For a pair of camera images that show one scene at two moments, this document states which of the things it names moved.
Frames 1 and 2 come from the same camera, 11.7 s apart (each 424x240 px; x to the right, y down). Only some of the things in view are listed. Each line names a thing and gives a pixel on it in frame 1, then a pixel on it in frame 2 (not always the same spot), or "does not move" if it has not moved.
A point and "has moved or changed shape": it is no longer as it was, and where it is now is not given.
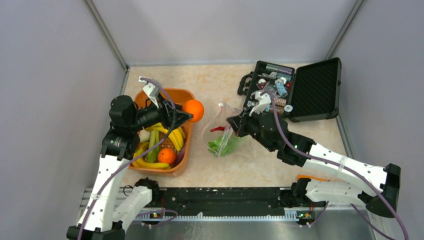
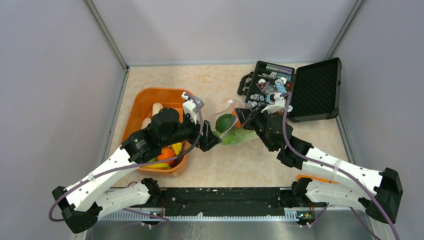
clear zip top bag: x=217 y=134 has moved or changed shape
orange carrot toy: x=313 y=178 does not move
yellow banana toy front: x=140 y=162 does not move
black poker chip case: x=312 y=92 does not move
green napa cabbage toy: x=224 y=145 has moved or changed shape
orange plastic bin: x=168 y=114 does not move
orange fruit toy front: x=166 y=155 does not move
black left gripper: x=165 y=112 to x=208 y=140
